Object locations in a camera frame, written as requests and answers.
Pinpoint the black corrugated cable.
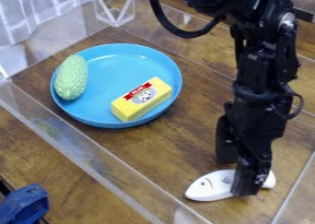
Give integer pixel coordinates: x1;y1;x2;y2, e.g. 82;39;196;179
145;0;223;40

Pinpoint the clear acrylic enclosure wall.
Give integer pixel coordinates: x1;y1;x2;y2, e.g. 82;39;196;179
0;0;315;224

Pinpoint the green bitter melon toy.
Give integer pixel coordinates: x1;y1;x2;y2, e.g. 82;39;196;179
54;55;88;100

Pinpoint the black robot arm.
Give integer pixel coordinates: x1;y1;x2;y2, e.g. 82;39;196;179
184;0;300;196

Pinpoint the blue round plastic tray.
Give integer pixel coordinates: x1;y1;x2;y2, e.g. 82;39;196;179
50;43;181;129

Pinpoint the blue clamp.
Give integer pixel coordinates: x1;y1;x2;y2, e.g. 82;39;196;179
0;183;49;224

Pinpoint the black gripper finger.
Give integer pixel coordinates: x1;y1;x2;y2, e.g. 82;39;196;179
214;116;239;164
231;158;272;196

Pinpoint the white wooden fish toy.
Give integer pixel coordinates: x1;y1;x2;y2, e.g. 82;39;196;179
182;169;276;203

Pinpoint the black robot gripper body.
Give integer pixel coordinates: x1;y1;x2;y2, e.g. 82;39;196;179
223;93;293;171

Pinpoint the yellow butter block toy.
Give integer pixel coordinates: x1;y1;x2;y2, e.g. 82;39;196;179
110;77;172;122

